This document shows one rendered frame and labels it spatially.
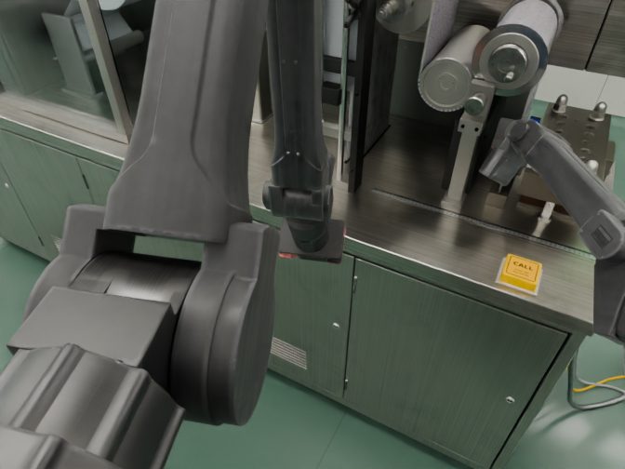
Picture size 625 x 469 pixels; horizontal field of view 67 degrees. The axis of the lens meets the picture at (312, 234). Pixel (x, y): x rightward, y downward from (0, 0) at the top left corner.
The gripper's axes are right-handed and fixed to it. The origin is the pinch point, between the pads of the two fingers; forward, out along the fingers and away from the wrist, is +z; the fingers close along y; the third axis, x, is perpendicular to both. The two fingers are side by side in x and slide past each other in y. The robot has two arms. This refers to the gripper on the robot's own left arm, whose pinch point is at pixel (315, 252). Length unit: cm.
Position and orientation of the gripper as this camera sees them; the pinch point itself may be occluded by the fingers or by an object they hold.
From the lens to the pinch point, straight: 83.9
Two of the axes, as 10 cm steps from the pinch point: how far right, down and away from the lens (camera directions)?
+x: -1.5, 9.4, -3.2
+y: -9.8, -1.2, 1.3
